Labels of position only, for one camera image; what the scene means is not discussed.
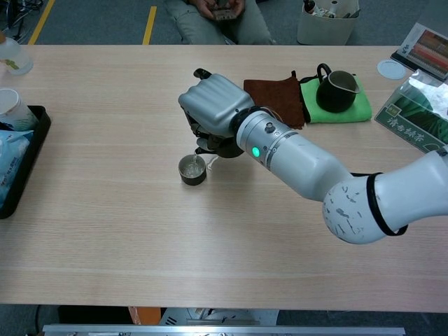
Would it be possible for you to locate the aluminium rail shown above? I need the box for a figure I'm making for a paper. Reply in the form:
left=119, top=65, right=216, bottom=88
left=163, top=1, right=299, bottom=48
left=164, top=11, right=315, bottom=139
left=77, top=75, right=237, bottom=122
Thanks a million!
left=42, top=323, right=406, bottom=336

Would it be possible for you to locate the black teapot with handle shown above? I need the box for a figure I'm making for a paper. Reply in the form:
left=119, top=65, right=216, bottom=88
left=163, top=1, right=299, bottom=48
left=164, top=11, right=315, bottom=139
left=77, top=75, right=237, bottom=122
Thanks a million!
left=194, top=134, right=246, bottom=159

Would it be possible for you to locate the white round lid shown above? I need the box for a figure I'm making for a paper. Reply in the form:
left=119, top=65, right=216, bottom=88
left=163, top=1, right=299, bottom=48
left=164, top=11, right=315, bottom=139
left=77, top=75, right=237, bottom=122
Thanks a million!
left=377, top=59, right=407, bottom=80

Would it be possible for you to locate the orange brown stool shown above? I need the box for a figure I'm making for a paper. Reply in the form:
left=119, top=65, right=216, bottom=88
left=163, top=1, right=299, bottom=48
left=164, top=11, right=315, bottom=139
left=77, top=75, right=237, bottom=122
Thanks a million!
left=127, top=306, right=162, bottom=326

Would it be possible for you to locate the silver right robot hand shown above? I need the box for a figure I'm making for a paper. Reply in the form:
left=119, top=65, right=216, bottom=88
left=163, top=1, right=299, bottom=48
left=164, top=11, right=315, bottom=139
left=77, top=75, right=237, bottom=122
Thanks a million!
left=177, top=68, right=256, bottom=155

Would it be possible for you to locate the green tea box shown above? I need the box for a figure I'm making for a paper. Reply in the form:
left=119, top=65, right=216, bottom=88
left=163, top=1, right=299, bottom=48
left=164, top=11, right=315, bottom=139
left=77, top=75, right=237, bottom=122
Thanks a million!
left=374, top=69, right=448, bottom=155

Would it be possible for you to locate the black plastic tray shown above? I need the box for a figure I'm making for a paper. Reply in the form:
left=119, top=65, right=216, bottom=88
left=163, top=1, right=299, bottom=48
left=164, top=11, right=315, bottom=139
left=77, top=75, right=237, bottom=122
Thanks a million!
left=0, top=105, right=52, bottom=220

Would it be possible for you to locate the black ceramic pitcher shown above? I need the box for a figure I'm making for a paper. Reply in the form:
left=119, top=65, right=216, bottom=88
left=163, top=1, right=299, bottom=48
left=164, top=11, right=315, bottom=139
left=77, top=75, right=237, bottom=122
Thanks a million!
left=316, top=63, right=359, bottom=113

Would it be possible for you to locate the smartphone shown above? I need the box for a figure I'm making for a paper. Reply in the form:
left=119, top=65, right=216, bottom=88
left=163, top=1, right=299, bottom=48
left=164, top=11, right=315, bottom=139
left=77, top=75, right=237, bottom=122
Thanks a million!
left=211, top=7, right=239, bottom=21

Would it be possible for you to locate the seated person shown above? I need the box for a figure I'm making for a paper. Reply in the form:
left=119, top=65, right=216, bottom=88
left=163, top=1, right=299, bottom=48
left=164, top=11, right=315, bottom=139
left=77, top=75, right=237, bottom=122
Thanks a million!
left=164, top=0, right=277, bottom=46

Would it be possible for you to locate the blue wet wipes pack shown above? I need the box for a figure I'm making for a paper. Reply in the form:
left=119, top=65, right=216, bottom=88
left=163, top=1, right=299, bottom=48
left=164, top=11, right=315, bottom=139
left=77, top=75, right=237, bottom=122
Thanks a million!
left=0, top=129, right=34, bottom=209

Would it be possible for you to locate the small grey tea cup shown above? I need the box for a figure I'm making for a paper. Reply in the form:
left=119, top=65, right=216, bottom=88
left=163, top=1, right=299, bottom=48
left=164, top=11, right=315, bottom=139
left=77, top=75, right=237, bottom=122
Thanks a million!
left=178, top=154, right=207, bottom=186

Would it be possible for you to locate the white paper cup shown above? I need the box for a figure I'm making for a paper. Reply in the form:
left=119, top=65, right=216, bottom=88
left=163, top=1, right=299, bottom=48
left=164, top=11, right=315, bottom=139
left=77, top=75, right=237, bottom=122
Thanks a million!
left=0, top=88, right=39, bottom=131

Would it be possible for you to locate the clear plastic bottle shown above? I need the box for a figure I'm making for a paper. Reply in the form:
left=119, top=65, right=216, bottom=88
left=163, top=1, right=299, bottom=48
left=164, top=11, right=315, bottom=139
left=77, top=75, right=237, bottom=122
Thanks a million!
left=0, top=31, right=34, bottom=76

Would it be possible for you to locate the white storage bin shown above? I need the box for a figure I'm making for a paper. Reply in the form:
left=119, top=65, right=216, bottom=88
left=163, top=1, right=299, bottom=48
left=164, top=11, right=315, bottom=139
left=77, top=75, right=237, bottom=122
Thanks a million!
left=296, top=0, right=361, bottom=46

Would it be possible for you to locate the green cloth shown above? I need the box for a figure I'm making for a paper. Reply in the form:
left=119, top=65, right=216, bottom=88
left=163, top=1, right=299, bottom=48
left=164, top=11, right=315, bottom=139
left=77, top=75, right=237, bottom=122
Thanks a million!
left=297, top=73, right=372, bottom=124

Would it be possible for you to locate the robot base under table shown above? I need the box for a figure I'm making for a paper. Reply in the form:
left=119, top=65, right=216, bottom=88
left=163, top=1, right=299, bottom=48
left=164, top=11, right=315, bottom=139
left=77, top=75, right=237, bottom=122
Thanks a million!
left=159, top=307, right=279, bottom=326

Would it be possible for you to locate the brown cloth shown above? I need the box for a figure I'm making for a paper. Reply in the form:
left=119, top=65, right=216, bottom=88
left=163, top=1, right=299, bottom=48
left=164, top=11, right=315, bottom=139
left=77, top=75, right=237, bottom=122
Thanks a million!
left=243, top=71, right=305, bottom=130

